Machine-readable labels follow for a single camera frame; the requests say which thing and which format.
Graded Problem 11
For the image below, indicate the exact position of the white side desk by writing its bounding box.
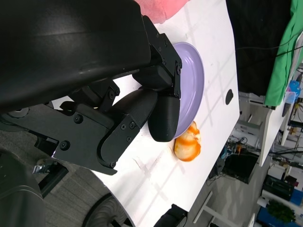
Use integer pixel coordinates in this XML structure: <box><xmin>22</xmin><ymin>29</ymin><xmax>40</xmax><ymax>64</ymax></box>
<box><xmin>259</xmin><ymin>33</ymin><xmax>303</xmax><ymax>167</ymax></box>

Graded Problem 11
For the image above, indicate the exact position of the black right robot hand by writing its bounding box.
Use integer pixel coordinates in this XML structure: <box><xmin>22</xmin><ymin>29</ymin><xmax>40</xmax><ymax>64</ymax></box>
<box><xmin>155</xmin><ymin>203</ymin><xmax>188</xmax><ymax>227</ymax></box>

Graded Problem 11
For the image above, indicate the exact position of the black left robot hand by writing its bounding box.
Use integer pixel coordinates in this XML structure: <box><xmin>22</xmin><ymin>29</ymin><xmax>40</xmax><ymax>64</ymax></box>
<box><xmin>0</xmin><ymin>0</ymin><xmax>182</xmax><ymax>176</ymax></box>

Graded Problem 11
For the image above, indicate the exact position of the black table cable grommet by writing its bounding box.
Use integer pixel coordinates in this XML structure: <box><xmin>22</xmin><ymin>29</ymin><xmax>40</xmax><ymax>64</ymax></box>
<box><xmin>225</xmin><ymin>89</ymin><xmax>234</xmax><ymax>106</ymax></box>

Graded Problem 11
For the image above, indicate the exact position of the black box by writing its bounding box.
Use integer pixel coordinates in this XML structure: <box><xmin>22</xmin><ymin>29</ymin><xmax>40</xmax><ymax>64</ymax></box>
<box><xmin>223</xmin><ymin>151</ymin><xmax>260</xmax><ymax>184</ymax></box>

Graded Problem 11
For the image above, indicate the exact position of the metal castor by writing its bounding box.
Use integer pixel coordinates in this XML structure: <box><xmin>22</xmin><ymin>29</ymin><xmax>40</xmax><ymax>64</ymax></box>
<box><xmin>32</xmin><ymin>158</ymin><xmax>56</xmax><ymax>175</ymax></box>

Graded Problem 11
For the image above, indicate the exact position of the purple plate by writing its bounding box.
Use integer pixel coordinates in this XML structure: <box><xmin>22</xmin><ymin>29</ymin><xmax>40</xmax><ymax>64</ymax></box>
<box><xmin>172</xmin><ymin>42</ymin><xmax>205</xmax><ymax>140</ymax></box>

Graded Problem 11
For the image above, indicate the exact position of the black robot body shell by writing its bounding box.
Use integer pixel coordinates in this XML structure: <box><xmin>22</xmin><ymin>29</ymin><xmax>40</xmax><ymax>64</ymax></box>
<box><xmin>0</xmin><ymin>151</ymin><xmax>46</xmax><ymax>227</ymax></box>

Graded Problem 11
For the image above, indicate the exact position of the black stand base bar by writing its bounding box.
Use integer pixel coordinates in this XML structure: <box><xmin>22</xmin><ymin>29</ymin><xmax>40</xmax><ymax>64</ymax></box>
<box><xmin>37</xmin><ymin>164</ymin><xmax>69</xmax><ymax>198</ymax></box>

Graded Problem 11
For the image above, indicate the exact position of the black storage crate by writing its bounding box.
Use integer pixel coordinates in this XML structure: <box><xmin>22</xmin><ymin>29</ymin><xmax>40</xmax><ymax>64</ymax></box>
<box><xmin>262</xmin><ymin>175</ymin><xmax>294</xmax><ymax>201</ymax></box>

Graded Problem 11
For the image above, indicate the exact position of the green cloth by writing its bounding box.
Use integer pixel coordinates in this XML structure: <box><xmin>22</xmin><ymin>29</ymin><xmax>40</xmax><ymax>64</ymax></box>
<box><xmin>264</xmin><ymin>0</ymin><xmax>303</xmax><ymax>107</ymax></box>

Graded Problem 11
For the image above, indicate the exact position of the green potted plant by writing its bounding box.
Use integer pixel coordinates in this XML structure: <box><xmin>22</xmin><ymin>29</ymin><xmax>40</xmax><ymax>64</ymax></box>
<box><xmin>266</xmin><ymin>200</ymin><xmax>296</xmax><ymax>224</ymax></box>

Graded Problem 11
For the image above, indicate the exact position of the orange striped bun toy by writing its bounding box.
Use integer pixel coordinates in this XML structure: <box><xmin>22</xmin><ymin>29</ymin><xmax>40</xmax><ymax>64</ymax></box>
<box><xmin>174</xmin><ymin>121</ymin><xmax>202</xmax><ymax>162</ymax></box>

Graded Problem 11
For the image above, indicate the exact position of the dark grey rounded robot part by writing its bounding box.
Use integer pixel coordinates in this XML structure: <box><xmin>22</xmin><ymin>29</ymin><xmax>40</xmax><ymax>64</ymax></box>
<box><xmin>82</xmin><ymin>192</ymin><xmax>133</xmax><ymax>227</ymax></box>

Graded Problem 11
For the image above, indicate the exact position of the pink plush doll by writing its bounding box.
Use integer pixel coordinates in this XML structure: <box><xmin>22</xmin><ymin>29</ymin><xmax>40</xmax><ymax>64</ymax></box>
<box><xmin>136</xmin><ymin>0</ymin><xmax>190</xmax><ymax>24</ymax></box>

